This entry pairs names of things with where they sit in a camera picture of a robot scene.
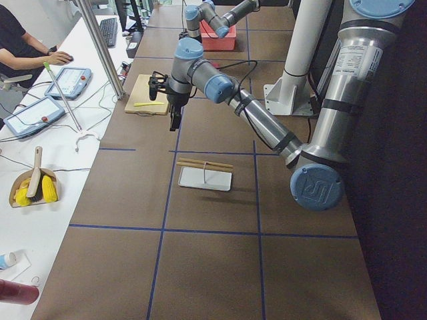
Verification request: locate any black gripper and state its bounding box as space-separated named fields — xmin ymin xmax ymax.
xmin=165 ymin=78 xmax=190 ymax=131

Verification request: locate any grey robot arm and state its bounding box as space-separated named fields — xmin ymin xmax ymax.
xmin=165 ymin=1 xmax=412 ymax=211
xmin=184 ymin=0 xmax=261 ymax=43

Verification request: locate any person hand on mouse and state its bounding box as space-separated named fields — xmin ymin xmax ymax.
xmin=48 ymin=51 xmax=70 ymax=65

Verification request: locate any wooden cutting board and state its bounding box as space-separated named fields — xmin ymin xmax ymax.
xmin=124 ymin=74 xmax=169 ymax=116

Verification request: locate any yellow plastic knife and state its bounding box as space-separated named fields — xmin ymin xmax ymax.
xmin=133 ymin=101 xmax=165 ymax=107

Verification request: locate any wooden cloth rack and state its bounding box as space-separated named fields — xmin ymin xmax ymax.
xmin=176 ymin=158 xmax=234 ymax=183

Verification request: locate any white rectangular tray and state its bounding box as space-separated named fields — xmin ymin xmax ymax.
xmin=178 ymin=167 xmax=232 ymax=191

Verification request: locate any pink plastic bin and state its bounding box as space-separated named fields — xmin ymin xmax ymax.
xmin=200 ymin=21 xmax=236 ymax=51

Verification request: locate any teach pendant far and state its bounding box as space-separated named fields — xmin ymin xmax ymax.
xmin=56 ymin=67 xmax=92 ymax=101

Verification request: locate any teach pendant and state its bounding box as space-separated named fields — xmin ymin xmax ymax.
xmin=56 ymin=67 xmax=92 ymax=101
xmin=3 ymin=97 xmax=65 ymax=138

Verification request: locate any black keyboard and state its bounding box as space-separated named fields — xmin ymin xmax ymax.
xmin=99 ymin=18 xmax=117 ymax=48

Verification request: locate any metal rod green tip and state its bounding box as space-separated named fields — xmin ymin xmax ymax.
xmin=43 ymin=62 xmax=83 ymax=132

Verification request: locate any teach pendant near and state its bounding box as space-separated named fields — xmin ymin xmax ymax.
xmin=3 ymin=97 xmax=65 ymax=138

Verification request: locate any yellow corn toy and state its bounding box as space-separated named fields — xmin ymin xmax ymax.
xmin=41 ymin=175 xmax=58 ymax=203

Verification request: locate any beige hand brush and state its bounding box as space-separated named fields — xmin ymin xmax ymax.
xmin=27 ymin=146 xmax=43 ymax=203

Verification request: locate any seated person black shirt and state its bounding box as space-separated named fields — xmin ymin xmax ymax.
xmin=1 ymin=5 xmax=59 ymax=89

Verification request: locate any beige dustpan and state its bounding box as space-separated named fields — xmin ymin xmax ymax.
xmin=9 ymin=168 xmax=61 ymax=207

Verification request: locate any white blue tube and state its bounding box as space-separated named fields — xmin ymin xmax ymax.
xmin=0 ymin=252 xmax=17 ymax=270

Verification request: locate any dark red bottle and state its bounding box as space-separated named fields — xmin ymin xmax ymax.
xmin=0 ymin=279 xmax=39 ymax=305

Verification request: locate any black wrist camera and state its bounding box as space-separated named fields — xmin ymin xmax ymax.
xmin=179 ymin=29 xmax=188 ymax=39
xmin=148 ymin=71 xmax=169 ymax=101

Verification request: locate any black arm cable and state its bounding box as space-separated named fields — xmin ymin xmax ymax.
xmin=189 ymin=59 xmax=294 ymax=151

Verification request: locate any white camera pole mount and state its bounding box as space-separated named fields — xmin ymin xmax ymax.
xmin=264 ymin=0 xmax=332 ymax=116

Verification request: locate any aluminium frame post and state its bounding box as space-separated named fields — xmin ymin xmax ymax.
xmin=75 ymin=0 xmax=125 ymax=100

